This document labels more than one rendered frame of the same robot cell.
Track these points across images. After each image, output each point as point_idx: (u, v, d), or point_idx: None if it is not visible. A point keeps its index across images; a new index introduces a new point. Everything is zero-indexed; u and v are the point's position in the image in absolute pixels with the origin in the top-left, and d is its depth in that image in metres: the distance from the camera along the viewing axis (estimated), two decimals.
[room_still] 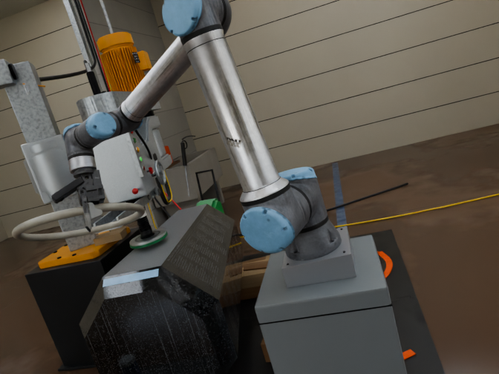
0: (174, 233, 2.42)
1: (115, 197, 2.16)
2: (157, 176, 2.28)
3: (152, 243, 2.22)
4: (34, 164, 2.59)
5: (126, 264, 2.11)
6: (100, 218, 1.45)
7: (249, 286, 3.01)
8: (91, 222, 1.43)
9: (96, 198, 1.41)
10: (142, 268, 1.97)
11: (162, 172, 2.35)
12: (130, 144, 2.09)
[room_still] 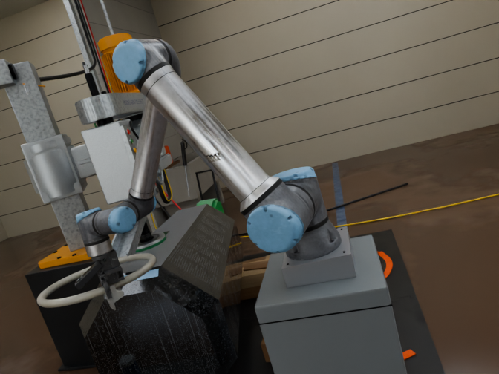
0: (174, 233, 2.42)
1: (113, 197, 2.20)
2: None
3: (162, 240, 2.31)
4: (36, 164, 2.59)
5: (126, 264, 2.11)
6: (120, 290, 1.56)
7: (249, 286, 3.01)
8: None
9: (116, 280, 1.49)
10: None
11: (160, 172, 2.39)
12: (127, 145, 2.12)
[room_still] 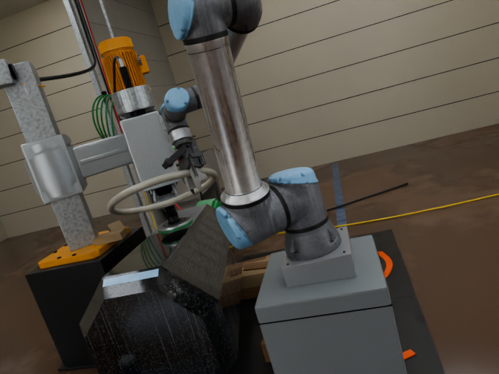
0: (174, 233, 2.42)
1: None
2: None
3: (168, 231, 2.35)
4: (39, 163, 2.59)
5: (126, 264, 2.11)
6: None
7: (249, 286, 3.01)
8: (192, 186, 1.61)
9: (199, 164, 1.60)
10: (142, 268, 1.97)
11: None
12: (166, 133, 2.26)
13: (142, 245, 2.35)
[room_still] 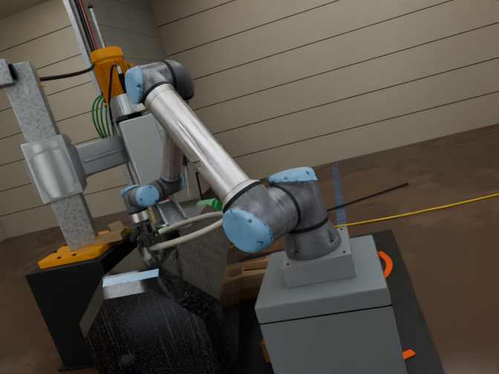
0: (174, 233, 2.42)
1: (147, 179, 2.51)
2: None
3: None
4: (50, 159, 2.59)
5: (126, 264, 2.11)
6: (162, 251, 1.90)
7: (249, 286, 3.01)
8: (159, 253, 1.92)
9: (147, 244, 1.85)
10: (142, 268, 1.97)
11: None
12: (162, 133, 2.50)
13: None
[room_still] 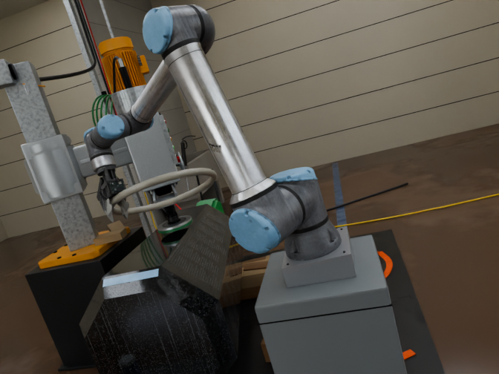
0: (174, 233, 2.42)
1: None
2: (181, 165, 2.46)
3: (191, 221, 2.43)
4: (39, 163, 2.59)
5: (126, 264, 2.11)
6: (128, 205, 1.59)
7: (249, 286, 3.01)
8: (126, 209, 1.61)
9: (109, 194, 1.56)
10: (142, 268, 1.97)
11: (183, 162, 2.54)
12: (166, 133, 2.26)
13: (142, 245, 2.35)
